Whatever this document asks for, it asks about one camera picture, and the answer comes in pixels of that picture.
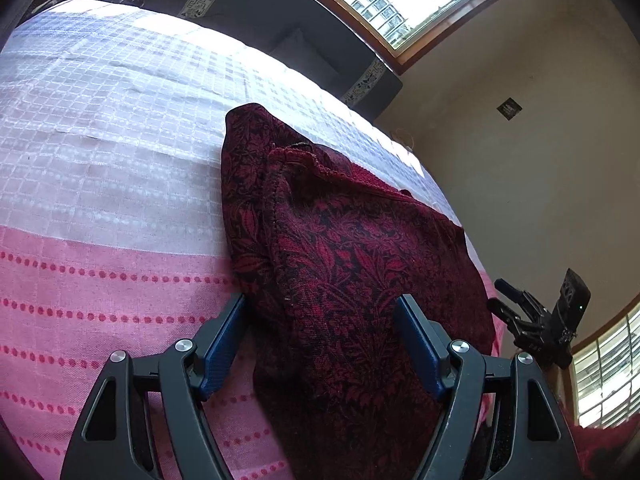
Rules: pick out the grey pillow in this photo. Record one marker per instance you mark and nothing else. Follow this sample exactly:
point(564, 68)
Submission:
point(305, 55)

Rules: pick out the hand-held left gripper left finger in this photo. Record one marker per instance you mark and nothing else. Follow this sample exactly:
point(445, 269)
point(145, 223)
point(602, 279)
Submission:
point(222, 355)

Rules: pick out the maroon floral sweater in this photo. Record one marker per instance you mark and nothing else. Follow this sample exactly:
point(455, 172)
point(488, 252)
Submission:
point(350, 270)

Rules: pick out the dark wall switch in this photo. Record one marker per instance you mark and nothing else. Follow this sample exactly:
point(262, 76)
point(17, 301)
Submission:
point(509, 108)

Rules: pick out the red cloth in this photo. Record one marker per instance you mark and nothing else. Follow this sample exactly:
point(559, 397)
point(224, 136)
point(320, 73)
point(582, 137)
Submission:
point(610, 455)

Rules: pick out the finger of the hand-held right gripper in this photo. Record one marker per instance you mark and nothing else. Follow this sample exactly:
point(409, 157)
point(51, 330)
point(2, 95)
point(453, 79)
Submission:
point(520, 297)
point(510, 319)

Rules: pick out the small wooden framed window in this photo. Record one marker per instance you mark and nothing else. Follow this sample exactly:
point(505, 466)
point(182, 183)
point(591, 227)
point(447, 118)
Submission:
point(610, 370)

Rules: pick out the pink checked bedsheet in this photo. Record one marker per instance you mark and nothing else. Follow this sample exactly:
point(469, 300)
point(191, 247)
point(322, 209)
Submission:
point(100, 210)

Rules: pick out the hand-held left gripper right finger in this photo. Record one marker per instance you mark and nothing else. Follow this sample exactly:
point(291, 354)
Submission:
point(415, 345)

